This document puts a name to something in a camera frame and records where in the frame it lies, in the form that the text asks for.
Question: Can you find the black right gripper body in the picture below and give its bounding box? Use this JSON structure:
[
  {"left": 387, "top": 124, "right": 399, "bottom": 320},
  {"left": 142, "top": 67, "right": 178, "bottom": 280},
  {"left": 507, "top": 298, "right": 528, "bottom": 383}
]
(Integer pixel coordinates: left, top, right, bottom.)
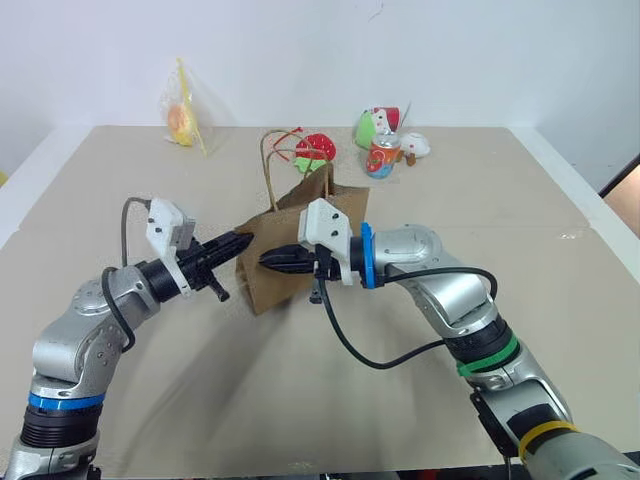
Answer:
[{"left": 299, "top": 243, "right": 349, "bottom": 306}]

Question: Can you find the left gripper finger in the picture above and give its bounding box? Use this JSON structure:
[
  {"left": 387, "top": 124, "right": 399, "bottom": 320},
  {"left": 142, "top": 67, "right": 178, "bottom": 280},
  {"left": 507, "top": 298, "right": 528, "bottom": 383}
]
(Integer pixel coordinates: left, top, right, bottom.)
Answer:
[
  {"left": 201, "top": 231, "right": 254, "bottom": 254},
  {"left": 209, "top": 242, "right": 252, "bottom": 269}
]

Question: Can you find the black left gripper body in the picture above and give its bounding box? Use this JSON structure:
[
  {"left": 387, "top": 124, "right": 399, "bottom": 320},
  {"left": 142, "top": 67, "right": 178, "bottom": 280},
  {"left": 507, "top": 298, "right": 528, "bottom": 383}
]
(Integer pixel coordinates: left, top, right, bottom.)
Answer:
[{"left": 174, "top": 241, "right": 232, "bottom": 304}]

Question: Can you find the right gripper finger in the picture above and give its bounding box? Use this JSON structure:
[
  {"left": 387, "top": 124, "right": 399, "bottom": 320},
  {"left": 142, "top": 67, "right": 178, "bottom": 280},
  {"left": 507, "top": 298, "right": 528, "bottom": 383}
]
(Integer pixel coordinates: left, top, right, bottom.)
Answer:
[
  {"left": 259, "top": 244, "right": 314, "bottom": 263},
  {"left": 260, "top": 259, "right": 317, "bottom": 276}
]

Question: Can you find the brown paper bag with handles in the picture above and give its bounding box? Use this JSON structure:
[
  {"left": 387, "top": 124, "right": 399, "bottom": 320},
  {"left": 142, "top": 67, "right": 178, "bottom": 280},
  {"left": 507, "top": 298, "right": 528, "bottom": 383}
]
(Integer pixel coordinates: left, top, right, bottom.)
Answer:
[{"left": 233, "top": 128, "right": 372, "bottom": 317}]

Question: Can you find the clear plastic bag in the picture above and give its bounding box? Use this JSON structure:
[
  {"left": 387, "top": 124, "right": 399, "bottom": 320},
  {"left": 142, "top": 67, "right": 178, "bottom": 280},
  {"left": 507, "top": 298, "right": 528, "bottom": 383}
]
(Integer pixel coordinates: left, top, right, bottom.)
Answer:
[{"left": 158, "top": 56, "right": 222, "bottom": 159}]

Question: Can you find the red strawberry plush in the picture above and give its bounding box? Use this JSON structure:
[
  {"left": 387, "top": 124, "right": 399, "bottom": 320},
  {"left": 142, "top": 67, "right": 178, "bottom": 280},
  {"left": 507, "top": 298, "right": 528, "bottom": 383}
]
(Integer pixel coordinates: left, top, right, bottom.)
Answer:
[{"left": 269, "top": 127, "right": 338, "bottom": 174}]

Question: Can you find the colourful soda can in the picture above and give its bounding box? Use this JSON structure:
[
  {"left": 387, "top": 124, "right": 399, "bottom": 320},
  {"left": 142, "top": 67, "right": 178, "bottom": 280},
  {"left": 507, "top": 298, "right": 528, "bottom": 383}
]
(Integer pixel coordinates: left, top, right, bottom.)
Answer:
[{"left": 365, "top": 131, "right": 402, "bottom": 180}]

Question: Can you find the yellow orange plush toy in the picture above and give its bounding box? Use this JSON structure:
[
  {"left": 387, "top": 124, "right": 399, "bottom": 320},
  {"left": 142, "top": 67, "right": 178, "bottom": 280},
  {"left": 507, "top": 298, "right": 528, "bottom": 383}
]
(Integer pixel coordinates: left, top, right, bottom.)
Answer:
[{"left": 166, "top": 102, "right": 198, "bottom": 148}]

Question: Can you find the beige table cover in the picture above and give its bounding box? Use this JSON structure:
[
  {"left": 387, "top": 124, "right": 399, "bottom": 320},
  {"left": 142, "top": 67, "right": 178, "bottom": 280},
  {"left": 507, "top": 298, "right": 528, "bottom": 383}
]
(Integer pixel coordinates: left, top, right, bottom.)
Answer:
[{"left": 0, "top": 124, "right": 640, "bottom": 477}]

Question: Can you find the green red white plush ball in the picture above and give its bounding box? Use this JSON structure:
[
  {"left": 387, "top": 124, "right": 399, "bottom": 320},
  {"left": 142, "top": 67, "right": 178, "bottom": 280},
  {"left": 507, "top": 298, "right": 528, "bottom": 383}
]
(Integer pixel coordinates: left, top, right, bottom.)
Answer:
[{"left": 353, "top": 105, "right": 402, "bottom": 149}]

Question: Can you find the small white plush toy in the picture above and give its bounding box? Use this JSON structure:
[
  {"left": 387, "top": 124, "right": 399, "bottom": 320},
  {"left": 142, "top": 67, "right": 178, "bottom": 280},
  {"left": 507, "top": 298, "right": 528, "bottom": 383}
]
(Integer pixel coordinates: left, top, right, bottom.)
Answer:
[{"left": 397, "top": 130, "right": 433, "bottom": 168}]

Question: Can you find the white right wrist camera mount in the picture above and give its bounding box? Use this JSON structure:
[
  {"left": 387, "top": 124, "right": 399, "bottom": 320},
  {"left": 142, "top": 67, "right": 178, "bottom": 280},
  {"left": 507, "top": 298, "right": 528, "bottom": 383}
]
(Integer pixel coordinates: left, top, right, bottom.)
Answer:
[{"left": 297, "top": 197, "right": 364, "bottom": 287}]

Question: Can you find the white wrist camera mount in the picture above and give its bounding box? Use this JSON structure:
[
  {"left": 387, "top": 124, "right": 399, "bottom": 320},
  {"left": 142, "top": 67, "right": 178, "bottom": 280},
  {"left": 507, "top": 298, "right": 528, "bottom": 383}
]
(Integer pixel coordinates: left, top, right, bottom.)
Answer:
[
  {"left": 146, "top": 198, "right": 197, "bottom": 302},
  {"left": 297, "top": 197, "right": 364, "bottom": 287}
]

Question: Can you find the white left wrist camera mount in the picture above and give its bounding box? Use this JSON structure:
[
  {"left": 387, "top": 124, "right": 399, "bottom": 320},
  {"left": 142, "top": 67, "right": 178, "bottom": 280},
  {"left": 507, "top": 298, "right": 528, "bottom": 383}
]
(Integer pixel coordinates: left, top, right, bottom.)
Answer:
[{"left": 146, "top": 198, "right": 197, "bottom": 302}]

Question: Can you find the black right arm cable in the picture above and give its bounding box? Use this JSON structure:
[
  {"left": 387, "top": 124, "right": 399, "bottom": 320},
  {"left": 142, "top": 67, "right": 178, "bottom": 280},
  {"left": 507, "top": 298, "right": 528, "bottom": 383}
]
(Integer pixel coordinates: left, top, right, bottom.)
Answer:
[{"left": 318, "top": 266, "right": 499, "bottom": 372}]

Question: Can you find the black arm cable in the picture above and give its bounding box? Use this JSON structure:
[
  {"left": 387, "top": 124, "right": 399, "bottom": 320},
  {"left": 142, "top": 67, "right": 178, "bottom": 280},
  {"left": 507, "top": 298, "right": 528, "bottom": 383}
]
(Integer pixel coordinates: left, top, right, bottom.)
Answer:
[
  {"left": 318, "top": 266, "right": 499, "bottom": 372},
  {"left": 100, "top": 266, "right": 138, "bottom": 352}
]

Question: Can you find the grey left wrist camera cable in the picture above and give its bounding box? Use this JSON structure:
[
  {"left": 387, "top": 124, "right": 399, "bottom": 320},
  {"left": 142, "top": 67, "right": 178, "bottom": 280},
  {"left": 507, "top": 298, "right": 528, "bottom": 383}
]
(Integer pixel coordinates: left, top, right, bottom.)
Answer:
[{"left": 121, "top": 196, "right": 154, "bottom": 267}]

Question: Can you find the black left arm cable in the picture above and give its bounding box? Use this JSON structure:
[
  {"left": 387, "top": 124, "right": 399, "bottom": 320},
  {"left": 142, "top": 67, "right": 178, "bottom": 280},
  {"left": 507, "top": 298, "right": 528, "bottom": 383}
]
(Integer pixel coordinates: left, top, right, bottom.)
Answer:
[{"left": 100, "top": 266, "right": 138, "bottom": 352}]

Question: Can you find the green strap on right arm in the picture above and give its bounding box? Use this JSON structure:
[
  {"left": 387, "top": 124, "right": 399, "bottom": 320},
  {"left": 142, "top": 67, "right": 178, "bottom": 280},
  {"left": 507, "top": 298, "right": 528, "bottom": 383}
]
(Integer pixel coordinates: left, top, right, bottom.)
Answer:
[{"left": 455, "top": 336, "right": 522, "bottom": 380}]

